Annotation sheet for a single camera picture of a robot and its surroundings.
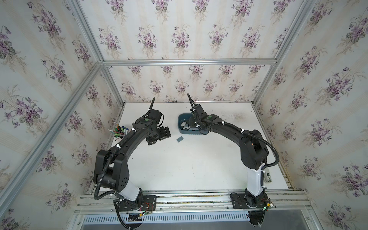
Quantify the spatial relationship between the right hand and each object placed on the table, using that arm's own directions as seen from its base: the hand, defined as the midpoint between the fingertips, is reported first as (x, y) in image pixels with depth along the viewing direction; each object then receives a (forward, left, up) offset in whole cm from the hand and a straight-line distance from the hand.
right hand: (194, 122), depth 94 cm
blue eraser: (-7, +10, -11) cm, 16 cm away
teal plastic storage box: (0, +6, -9) cm, 11 cm away
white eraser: (+5, +7, -9) cm, 13 cm away
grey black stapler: (-32, -41, -9) cm, 53 cm away
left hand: (-12, +19, 0) cm, 23 cm away
